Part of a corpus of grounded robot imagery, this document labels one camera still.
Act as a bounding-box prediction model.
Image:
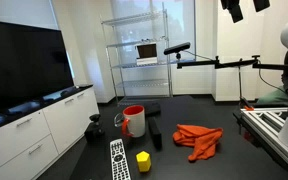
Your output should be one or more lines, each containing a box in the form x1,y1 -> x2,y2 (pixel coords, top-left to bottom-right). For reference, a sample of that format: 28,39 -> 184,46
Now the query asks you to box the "black knob clamp block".
84,113 -> 106,143

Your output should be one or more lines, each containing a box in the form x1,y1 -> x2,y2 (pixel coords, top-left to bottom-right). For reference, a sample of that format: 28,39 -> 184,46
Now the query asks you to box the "small red clamp handle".
243,130 -> 252,142

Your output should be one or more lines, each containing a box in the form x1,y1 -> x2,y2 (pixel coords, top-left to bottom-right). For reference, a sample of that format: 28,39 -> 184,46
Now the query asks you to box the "thin black hanging cable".
257,61 -> 288,98

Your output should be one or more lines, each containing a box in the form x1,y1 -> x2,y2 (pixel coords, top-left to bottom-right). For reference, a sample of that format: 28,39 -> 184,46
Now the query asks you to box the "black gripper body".
220,0 -> 231,10

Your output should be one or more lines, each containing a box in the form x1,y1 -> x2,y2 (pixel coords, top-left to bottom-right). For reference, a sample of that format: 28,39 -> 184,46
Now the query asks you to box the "person in green shirt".
255,49 -> 288,108

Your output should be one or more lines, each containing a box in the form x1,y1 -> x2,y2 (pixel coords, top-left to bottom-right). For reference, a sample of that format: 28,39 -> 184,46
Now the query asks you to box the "black vertical stand pole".
238,59 -> 244,101

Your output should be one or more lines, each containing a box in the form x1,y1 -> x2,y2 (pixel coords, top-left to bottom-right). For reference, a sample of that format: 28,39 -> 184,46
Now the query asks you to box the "white drawer cabinet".
0,84 -> 100,180

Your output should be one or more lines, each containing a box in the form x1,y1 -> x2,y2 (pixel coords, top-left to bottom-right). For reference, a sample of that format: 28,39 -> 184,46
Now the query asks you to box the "yellow hexagonal block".
135,150 -> 152,173

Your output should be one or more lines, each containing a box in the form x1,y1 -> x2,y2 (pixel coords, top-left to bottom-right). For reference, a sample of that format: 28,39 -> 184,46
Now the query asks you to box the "orange black spring clamp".
239,96 -> 256,112

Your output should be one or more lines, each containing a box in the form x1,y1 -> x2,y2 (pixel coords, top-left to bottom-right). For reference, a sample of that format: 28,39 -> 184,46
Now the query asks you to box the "orange towel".
172,123 -> 224,163

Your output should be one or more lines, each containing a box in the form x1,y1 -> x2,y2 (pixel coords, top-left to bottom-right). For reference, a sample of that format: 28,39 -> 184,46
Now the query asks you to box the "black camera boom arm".
176,54 -> 288,72

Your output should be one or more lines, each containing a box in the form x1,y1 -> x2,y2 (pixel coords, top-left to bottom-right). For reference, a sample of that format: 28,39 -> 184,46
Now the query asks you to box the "black bar stereo camera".
163,41 -> 192,62

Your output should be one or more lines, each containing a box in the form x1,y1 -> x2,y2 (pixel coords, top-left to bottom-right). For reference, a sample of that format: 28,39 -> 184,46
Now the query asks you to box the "white mug red inside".
121,104 -> 146,139

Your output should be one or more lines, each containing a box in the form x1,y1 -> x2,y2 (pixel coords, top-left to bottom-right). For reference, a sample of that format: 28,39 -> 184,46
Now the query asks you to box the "black rectangular box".
147,115 -> 163,150

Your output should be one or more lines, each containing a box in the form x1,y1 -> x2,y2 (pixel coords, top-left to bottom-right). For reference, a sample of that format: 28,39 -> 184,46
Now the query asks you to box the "metal wire shelf rack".
100,2 -> 173,107

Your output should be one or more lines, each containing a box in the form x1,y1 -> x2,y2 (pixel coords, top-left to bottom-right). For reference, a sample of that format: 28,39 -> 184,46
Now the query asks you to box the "white flat box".
136,57 -> 159,66

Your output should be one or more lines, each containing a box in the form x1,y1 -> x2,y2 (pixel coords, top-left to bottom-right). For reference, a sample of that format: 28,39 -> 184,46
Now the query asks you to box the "silver remote control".
109,138 -> 132,180

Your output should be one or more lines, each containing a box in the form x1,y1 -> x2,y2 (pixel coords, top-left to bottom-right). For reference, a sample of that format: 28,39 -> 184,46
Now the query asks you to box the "aluminium extrusion frame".
233,106 -> 288,179

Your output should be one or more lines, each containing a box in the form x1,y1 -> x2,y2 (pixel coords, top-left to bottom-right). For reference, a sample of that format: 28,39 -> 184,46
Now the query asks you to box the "large black television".
0,19 -> 75,118

